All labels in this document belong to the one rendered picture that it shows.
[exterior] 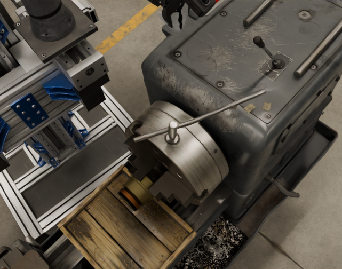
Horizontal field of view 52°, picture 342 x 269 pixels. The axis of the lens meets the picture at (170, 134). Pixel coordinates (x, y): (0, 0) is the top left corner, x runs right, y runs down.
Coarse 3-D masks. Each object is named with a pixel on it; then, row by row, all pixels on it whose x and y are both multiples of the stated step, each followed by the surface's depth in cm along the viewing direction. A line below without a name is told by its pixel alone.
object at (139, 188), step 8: (144, 176) 101; (128, 184) 100; (136, 184) 99; (144, 184) 100; (152, 184) 101; (120, 192) 100; (128, 192) 99; (136, 192) 98; (144, 192) 99; (128, 200) 98; (136, 200) 99; (144, 200) 100; (136, 208) 100
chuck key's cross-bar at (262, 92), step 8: (248, 96) 85; (256, 96) 85; (232, 104) 85; (208, 112) 86; (216, 112) 86; (192, 120) 86; (200, 120) 86; (168, 128) 86; (144, 136) 85; (152, 136) 85
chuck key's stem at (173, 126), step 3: (171, 123) 84; (174, 123) 85; (177, 123) 85; (171, 126) 84; (174, 126) 84; (177, 126) 84; (171, 129) 85; (174, 129) 84; (177, 129) 86; (171, 132) 86; (174, 132) 86; (171, 135) 88; (174, 135) 88; (171, 138) 91; (174, 138) 92
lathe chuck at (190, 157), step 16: (144, 112) 103; (160, 112) 98; (128, 128) 101; (144, 128) 96; (160, 128) 94; (160, 144) 92; (176, 144) 92; (192, 144) 92; (160, 160) 100; (176, 160) 91; (192, 160) 92; (208, 160) 94; (176, 176) 99; (192, 176) 92; (208, 176) 95; (208, 192) 99
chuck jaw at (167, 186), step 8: (168, 176) 101; (160, 184) 101; (168, 184) 100; (176, 184) 100; (152, 192) 100; (160, 192) 100; (168, 192) 99; (176, 192) 98; (184, 192) 98; (192, 192) 97; (168, 200) 99; (184, 200) 97; (192, 200) 100
